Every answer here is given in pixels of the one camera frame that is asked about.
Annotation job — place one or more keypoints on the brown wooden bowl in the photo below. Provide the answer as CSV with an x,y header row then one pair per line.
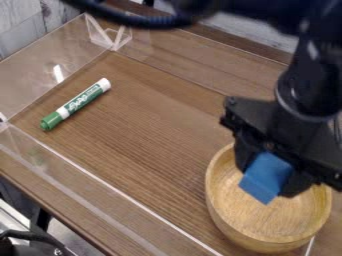
x,y
272,228

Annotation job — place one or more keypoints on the black metal table leg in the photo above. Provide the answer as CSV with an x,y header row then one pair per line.
x,y
43,219

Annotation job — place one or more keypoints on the green Expo marker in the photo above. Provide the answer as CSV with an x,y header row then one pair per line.
x,y
75,104

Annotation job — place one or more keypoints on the blue rectangular block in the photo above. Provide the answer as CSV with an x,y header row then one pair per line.
x,y
265,177

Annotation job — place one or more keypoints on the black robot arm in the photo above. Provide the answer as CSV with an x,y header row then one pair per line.
x,y
312,20

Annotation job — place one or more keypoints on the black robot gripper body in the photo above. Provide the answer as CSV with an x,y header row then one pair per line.
x,y
293,122

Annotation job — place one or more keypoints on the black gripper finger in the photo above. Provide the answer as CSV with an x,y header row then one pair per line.
x,y
301,180
249,146

